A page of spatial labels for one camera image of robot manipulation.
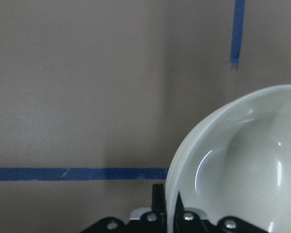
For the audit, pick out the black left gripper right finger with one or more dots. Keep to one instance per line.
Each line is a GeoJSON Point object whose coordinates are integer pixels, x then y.
{"type": "Point", "coordinates": [179, 204]}

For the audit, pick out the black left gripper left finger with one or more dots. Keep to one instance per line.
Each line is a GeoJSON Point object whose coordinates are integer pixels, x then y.
{"type": "Point", "coordinates": [158, 198]}

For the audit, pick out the white ceramic bowl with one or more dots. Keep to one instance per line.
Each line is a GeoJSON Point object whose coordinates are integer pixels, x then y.
{"type": "Point", "coordinates": [237, 162]}

